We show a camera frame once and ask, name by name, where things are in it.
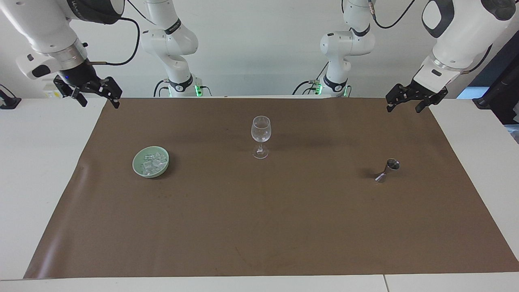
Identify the clear wine glass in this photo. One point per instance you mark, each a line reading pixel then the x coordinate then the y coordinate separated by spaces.
pixel 260 130

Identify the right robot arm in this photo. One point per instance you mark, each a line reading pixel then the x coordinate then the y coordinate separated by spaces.
pixel 56 28

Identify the green ceramic bowl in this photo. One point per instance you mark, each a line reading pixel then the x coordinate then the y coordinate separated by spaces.
pixel 140 170

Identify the black stand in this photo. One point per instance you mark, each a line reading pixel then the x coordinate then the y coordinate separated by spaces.
pixel 500 93
pixel 9 102

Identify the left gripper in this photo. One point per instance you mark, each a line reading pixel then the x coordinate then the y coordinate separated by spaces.
pixel 422 91

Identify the silver metal jigger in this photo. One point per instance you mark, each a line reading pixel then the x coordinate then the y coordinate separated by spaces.
pixel 388 169

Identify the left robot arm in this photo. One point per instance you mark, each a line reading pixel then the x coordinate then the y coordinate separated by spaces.
pixel 462 32

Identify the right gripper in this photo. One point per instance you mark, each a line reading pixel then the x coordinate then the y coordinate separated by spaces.
pixel 79 74

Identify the clear ice cube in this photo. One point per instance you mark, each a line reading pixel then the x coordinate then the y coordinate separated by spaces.
pixel 151 170
pixel 148 156
pixel 161 159

